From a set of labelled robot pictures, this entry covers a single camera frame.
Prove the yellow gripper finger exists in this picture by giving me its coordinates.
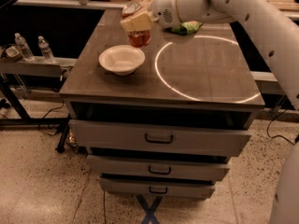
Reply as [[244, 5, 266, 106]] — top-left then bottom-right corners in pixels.
[[121, 7, 153, 32]]

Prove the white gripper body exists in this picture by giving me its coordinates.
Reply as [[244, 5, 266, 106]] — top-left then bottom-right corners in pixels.
[[150, 0, 215, 28]]

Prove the red coke can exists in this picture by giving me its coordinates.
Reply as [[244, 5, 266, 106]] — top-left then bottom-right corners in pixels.
[[122, 2, 150, 48]]

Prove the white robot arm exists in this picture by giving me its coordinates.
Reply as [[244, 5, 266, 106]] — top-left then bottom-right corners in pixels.
[[121, 0, 299, 109]]

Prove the white paper bowl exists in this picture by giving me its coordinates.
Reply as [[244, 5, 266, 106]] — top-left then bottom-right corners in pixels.
[[98, 45, 145, 76]]

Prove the small bowl on side table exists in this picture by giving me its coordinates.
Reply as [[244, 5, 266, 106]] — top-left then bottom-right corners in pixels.
[[0, 44, 22, 62]]

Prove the green chip bag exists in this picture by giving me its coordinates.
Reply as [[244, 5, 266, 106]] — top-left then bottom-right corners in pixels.
[[169, 21, 203, 35]]

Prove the right clear water bottle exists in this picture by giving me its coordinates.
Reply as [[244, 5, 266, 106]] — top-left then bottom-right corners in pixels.
[[38, 35, 55, 63]]

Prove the clear water bottle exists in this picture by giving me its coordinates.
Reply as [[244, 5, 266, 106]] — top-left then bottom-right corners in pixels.
[[15, 33, 35, 62], [38, 35, 55, 63]]

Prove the grey drawer cabinet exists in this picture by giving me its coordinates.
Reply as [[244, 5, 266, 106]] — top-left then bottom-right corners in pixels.
[[58, 8, 265, 201]]

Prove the left clear water bottle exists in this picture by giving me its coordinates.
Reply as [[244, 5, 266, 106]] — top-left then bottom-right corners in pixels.
[[15, 33, 35, 62]]

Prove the top grey drawer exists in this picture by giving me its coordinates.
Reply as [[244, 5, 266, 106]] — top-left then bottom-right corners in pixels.
[[69, 119, 250, 157]]

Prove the grey drawer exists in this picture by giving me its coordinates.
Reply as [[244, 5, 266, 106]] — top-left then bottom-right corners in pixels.
[[69, 119, 250, 157], [99, 177, 215, 199], [87, 155, 230, 182]]

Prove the middle grey drawer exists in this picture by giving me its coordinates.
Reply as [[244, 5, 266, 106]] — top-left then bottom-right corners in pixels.
[[87, 155, 230, 182]]

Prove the grey side table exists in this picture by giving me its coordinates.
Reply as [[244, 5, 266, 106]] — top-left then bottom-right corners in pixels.
[[0, 57, 70, 153]]

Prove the bottom grey drawer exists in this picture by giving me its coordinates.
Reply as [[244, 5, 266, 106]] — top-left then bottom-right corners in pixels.
[[99, 177, 215, 199]]

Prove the blue tape cross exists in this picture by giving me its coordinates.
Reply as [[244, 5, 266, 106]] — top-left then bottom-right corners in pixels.
[[136, 195, 163, 224]]

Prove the black floor cable right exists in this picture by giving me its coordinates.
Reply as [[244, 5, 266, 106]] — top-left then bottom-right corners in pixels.
[[266, 109, 299, 147]]

